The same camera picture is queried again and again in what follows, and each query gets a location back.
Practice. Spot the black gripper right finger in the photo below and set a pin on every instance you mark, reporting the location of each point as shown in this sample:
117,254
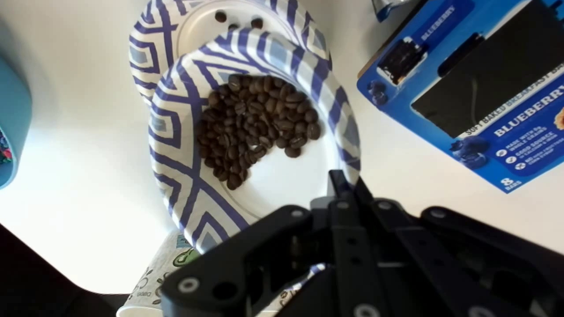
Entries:
470,269

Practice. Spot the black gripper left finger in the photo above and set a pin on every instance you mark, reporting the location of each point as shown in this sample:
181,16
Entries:
265,264

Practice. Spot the blue patterned paper bowl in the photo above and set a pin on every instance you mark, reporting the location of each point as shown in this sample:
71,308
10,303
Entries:
152,35
177,169

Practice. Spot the coffee bean pile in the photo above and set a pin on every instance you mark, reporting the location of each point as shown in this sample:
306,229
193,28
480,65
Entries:
253,129

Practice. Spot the blue plastic bowl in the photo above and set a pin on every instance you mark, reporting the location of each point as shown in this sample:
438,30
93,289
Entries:
11,116

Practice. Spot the blue cereal bar box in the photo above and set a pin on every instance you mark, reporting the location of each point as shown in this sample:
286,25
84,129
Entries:
470,88

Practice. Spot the few scattered coffee beans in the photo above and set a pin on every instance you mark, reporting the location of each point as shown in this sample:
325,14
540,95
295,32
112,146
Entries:
223,16

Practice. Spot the silver blue bar wrapper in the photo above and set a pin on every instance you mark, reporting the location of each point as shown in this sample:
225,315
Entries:
389,7

